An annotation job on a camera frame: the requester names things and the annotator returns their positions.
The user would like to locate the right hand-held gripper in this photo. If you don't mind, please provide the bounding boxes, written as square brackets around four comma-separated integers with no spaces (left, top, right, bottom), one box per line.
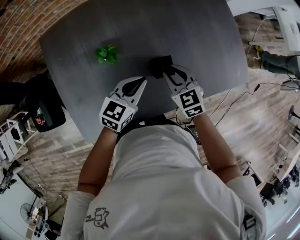
[162,65,205,120]

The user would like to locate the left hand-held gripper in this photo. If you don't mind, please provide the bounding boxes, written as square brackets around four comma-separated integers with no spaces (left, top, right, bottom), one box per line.
[98,75,148,133]

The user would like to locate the black cube holder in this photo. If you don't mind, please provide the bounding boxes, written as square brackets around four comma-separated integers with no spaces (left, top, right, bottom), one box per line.
[149,54,174,80]

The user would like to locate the person's left forearm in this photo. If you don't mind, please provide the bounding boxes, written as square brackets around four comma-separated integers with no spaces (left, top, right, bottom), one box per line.
[77,127,118,197]

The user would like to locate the person's right forearm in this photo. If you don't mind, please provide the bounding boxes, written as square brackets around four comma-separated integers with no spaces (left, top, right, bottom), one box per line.
[191,114,241,185]

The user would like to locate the small green potted plant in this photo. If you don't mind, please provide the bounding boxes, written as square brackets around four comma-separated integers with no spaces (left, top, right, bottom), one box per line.
[94,44,120,66]

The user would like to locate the black waist box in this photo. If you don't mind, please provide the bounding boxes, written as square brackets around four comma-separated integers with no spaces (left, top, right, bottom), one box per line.
[184,125,203,145]

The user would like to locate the pink flowers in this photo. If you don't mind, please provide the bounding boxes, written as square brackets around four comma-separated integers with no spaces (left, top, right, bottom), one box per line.
[35,114,47,127]

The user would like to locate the person's white t-shirt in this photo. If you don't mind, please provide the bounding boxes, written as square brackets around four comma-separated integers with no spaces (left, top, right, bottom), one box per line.
[60,123,268,240]

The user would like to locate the white small rack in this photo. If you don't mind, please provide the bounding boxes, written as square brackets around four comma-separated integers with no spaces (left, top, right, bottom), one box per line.
[0,111,38,163]

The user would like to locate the black standing fan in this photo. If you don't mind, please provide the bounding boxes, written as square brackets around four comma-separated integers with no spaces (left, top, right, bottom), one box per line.
[19,187,46,226]

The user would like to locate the white cable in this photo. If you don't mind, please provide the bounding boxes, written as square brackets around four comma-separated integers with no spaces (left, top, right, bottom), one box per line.
[208,88,233,118]

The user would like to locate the black strap buckle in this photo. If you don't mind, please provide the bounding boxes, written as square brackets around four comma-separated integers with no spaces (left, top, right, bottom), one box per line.
[243,215,256,233]

